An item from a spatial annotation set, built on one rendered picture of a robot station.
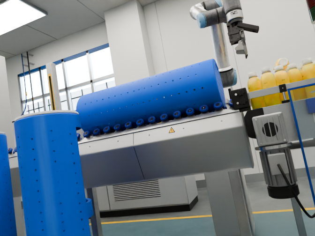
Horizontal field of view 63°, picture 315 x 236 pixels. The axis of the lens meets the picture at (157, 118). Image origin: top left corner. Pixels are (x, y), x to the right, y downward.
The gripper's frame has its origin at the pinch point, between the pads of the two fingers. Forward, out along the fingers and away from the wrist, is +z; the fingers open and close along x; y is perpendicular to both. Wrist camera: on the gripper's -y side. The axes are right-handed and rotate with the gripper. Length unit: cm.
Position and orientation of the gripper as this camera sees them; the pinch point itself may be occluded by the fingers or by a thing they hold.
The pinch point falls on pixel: (247, 54)
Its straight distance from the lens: 152.1
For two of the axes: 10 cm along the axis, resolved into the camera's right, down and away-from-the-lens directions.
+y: -9.2, 2.0, 3.5
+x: -3.6, -0.4, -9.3
